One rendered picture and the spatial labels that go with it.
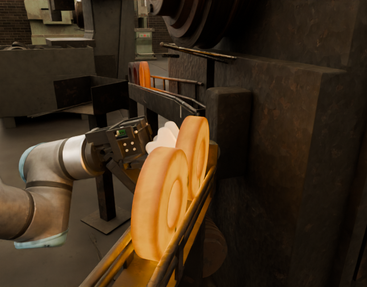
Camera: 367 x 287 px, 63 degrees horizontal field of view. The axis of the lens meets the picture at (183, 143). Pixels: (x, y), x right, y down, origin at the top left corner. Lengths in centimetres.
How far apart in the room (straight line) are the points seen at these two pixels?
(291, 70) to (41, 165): 54
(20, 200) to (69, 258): 93
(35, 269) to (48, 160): 90
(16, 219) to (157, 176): 30
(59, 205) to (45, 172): 7
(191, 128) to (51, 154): 30
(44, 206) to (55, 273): 84
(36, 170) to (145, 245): 35
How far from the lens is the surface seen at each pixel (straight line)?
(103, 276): 37
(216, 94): 74
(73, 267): 144
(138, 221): 36
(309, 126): 64
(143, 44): 928
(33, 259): 155
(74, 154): 61
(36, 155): 68
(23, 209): 59
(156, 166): 37
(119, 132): 57
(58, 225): 64
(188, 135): 49
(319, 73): 61
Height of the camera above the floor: 95
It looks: 21 degrees down
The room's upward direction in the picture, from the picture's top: straight up
